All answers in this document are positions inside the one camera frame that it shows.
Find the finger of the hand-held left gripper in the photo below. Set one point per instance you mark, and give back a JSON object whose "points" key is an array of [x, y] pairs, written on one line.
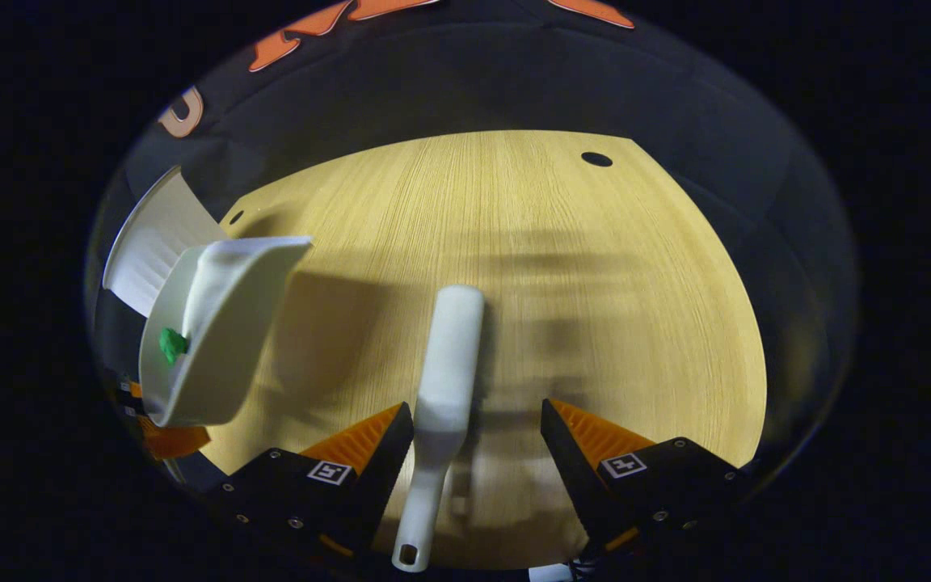
{"points": [[174, 440]]}

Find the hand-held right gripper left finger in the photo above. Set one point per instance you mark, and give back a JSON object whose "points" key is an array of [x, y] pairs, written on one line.
{"points": [[381, 485]]}

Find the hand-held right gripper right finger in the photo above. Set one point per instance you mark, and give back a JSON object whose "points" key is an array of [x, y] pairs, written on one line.
{"points": [[566, 477]]}

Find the green paper trash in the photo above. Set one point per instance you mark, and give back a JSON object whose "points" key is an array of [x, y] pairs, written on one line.
{"points": [[173, 345]]}

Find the grey plastic dustpan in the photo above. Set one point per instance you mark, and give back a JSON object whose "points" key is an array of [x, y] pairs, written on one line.
{"points": [[231, 323]]}

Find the small grey broom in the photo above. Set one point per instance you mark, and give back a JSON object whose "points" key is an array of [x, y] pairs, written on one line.
{"points": [[453, 356]]}

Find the white ribbed garbage bin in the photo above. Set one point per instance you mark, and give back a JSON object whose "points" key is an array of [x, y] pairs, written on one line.
{"points": [[142, 259]]}

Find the wooden desktop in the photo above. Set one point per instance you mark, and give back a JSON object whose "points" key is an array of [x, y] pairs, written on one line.
{"points": [[595, 323]]}

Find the black backdrop cloth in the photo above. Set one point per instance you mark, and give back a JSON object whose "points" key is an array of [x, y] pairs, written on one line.
{"points": [[473, 81]]}

